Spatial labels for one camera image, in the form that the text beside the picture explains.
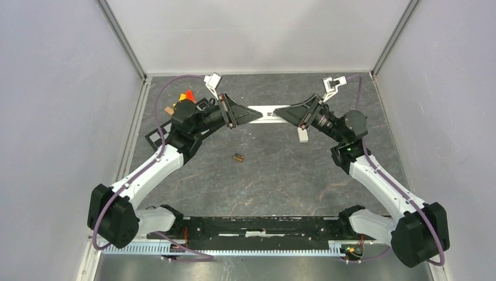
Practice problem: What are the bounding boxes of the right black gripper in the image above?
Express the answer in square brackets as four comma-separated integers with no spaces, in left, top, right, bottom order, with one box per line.
[274,94,345,144]

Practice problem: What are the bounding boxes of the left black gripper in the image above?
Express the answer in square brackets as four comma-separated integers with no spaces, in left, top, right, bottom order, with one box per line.
[191,92,263,135]

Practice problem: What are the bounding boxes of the white remote control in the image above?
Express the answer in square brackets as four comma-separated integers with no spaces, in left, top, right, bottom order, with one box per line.
[297,127,309,143]
[248,105,287,124]

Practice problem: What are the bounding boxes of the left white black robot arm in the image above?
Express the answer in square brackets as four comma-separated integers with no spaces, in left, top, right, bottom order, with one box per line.
[88,93,263,251]

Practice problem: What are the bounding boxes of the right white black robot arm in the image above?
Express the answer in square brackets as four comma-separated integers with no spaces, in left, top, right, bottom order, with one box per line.
[274,95,450,268]

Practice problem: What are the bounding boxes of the checkerboard calibration plate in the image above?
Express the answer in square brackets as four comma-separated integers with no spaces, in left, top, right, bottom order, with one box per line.
[144,98,212,151]

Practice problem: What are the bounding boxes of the red toy block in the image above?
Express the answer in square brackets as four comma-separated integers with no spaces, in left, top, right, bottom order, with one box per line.
[185,90,195,102]

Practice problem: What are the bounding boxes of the brown toy block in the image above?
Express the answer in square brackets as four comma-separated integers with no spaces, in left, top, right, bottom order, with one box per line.
[164,107,174,115]

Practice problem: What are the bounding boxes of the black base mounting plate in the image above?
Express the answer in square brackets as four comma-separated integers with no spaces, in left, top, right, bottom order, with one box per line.
[165,216,368,251]

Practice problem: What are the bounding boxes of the white slotted cable duct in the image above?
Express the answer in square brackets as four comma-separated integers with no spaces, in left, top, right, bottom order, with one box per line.
[103,240,362,258]

